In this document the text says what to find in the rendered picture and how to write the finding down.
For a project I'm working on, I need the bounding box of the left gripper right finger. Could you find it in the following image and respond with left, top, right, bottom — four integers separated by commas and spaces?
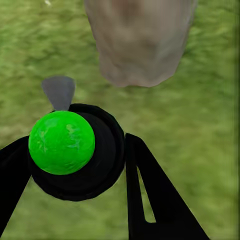
124, 133, 210, 240

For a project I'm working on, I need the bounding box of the pesticide atomizer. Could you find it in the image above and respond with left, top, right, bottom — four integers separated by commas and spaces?
27, 76, 127, 202

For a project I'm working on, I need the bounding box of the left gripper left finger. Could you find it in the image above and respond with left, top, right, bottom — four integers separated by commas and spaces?
0, 136, 32, 237

